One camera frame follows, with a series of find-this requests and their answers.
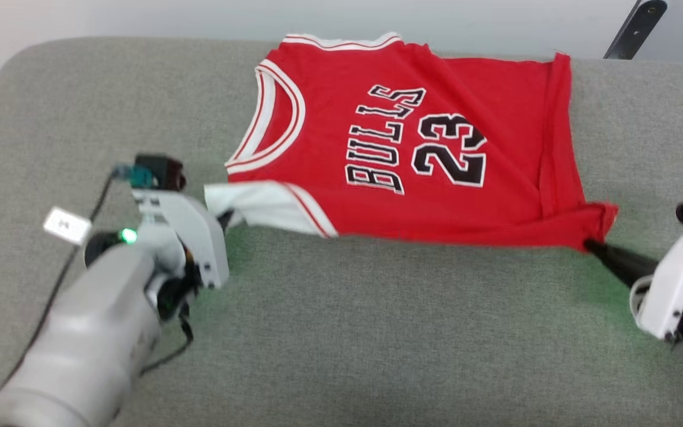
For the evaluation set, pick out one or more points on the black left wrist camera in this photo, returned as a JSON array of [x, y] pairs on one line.
[[160, 172]]

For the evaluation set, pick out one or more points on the red basketball jersey white trim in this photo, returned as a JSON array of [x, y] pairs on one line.
[[424, 148]]

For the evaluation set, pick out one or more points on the teal left camera connector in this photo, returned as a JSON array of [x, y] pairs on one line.
[[137, 176]]

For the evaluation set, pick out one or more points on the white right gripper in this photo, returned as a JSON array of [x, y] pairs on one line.
[[673, 284]]

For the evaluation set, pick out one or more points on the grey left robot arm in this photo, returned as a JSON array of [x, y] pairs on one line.
[[92, 338]]

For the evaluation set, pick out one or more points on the black wall bracket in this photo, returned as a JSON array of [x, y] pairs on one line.
[[635, 29]]

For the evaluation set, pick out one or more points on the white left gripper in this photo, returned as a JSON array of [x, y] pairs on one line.
[[193, 237]]

